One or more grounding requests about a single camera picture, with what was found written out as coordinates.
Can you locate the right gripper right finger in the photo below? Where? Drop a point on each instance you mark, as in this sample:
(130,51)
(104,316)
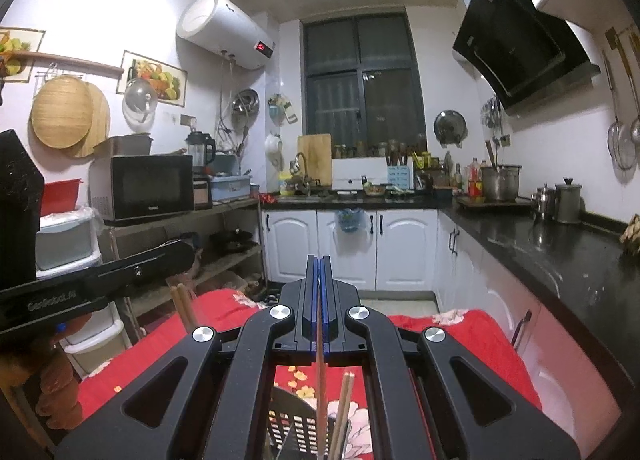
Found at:
(428,396)

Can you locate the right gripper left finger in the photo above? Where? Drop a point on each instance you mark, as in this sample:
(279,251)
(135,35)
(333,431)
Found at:
(203,394)

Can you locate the chopsticks pair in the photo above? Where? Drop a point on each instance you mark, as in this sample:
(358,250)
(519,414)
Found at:
(341,420)
(183,301)
(322,418)

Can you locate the dark kitchen window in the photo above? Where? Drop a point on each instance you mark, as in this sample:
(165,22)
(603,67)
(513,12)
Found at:
(361,81)

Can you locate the person's left hand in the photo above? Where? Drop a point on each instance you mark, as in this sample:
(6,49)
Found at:
(58,397)

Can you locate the red floral tablecloth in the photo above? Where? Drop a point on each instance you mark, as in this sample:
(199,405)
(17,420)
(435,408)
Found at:
(465,339)

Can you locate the white plastic drawer unit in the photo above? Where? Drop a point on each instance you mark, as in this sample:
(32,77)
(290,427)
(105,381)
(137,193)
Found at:
(68,242)

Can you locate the red plastic basin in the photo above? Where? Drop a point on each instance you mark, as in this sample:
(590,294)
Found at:
(59,197)

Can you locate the dark green utensil basket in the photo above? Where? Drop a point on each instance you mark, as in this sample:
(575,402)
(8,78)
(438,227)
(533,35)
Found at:
(292,427)

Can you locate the black microwave oven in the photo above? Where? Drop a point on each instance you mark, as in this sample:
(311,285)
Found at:
(128,189)

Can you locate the white base cabinets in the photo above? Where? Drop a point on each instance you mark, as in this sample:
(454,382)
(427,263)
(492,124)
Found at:
(561,294)

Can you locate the round bamboo tray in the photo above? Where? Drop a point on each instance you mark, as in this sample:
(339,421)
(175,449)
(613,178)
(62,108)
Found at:
(71,115)

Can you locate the blue plastic bag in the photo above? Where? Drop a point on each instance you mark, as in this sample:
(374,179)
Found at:
(351,220)

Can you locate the metal storage shelf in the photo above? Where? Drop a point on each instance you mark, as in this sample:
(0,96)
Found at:
(225,237)

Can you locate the glass pot lid left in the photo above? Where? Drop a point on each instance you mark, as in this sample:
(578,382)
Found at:
(140,101)

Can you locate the large steel stockpot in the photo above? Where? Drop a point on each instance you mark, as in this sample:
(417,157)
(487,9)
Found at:
(501,184)

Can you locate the blue knife holder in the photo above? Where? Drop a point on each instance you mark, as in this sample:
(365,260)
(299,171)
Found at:
(400,176)

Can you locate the black blender jug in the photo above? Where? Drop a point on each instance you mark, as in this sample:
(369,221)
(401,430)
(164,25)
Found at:
(202,148)

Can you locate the small steel teapot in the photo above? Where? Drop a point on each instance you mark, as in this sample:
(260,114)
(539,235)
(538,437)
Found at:
(543,203)

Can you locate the steel kettle with lid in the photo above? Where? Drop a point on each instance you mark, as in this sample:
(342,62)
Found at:
(567,202)

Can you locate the white dish rack box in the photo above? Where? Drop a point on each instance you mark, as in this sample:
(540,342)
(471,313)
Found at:
(347,173)

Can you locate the garlic bunch on counter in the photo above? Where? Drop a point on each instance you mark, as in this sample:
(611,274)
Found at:
(630,239)

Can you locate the hanging pot lid right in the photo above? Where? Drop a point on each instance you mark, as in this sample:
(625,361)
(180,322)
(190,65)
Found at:
(450,128)

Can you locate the wooden cutting board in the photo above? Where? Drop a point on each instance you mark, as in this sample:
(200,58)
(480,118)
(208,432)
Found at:
(317,150)

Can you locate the hanging steel bowl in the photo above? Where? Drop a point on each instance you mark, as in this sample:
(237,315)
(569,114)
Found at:
(246,102)

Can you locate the white water heater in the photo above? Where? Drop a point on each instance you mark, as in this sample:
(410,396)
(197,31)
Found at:
(221,27)

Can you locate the black range hood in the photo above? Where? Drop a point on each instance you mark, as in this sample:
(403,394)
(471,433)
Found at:
(526,56)

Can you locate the fruit picture on wall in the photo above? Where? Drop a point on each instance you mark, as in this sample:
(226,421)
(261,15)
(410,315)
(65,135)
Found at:
(169,82)

